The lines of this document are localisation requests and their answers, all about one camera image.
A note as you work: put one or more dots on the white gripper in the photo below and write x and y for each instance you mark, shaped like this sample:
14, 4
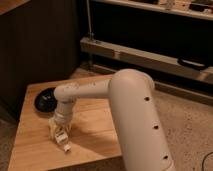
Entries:
56, 123

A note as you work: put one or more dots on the white plastic bottle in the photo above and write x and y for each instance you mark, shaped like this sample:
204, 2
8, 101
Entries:
62, 140

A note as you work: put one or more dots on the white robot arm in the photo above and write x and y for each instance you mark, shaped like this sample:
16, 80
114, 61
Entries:
142, 140

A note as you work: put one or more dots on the black ceramic bowl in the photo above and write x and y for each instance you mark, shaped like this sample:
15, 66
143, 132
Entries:
45, 101

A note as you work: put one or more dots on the wooden table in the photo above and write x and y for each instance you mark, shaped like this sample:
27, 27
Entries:
92, 137

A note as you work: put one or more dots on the dark wooden cabinet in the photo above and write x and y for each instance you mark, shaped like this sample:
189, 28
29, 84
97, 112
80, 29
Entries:
39, 41

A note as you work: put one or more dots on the grey metal pole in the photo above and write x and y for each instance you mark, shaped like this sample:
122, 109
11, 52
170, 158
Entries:
90, 31

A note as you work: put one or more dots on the long beige metal beam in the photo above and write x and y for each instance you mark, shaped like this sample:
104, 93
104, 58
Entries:
145, 59

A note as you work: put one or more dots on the wooden shelf with items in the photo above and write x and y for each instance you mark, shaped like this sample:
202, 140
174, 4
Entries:
157, 8

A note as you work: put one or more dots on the black handle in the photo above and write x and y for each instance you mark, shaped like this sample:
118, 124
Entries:
191, 65

